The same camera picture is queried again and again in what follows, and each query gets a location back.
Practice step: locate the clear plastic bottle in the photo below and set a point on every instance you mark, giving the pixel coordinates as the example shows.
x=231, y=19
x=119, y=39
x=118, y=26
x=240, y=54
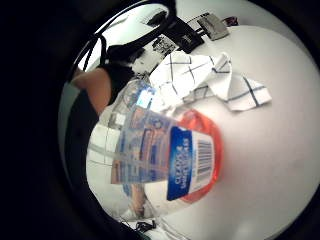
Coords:
x=156, y=156

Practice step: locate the white marker cube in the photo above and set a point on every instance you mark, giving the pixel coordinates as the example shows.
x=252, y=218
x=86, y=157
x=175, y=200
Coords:
x=156, y=50

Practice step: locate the white checked cloth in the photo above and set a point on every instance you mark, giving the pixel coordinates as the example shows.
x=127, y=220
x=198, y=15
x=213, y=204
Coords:
x=186, y=76

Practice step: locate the black device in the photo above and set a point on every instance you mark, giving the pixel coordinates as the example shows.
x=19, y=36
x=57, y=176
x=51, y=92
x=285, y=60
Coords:
x=186, y=35

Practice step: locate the the person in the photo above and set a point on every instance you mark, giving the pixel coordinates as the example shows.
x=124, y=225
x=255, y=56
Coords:
x=76, y=143

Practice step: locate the grey box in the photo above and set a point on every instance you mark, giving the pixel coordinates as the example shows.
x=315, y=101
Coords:
x=213, y=26

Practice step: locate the dark red object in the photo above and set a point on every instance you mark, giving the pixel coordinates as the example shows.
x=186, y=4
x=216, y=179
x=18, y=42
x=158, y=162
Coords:
x=231, y=20

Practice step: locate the small black clip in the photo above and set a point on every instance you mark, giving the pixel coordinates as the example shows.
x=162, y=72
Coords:
x=144, y=226

